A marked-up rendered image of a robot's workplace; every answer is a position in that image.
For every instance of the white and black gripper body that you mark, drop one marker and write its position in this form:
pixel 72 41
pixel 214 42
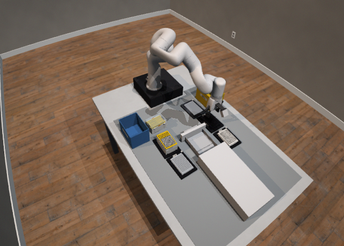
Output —
pixel 212 103

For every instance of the yellow open-top bin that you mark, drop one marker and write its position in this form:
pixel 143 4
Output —
pixel 203 98

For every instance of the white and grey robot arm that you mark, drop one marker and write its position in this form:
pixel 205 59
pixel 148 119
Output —
pixel 162 50

